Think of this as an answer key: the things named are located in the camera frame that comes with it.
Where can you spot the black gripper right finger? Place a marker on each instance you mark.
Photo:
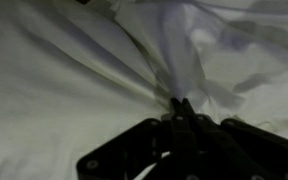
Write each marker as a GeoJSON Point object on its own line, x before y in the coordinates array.
{"type": "Point", "coordinates": [250, 153]}

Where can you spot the white duvet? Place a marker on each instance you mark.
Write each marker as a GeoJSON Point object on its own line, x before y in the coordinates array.
{"type": "Point", "coordinates": [67, 83]}

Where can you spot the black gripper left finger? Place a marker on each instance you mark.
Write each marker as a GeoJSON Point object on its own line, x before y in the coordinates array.
{"type": "Point", "coordinates": [140, 150]}

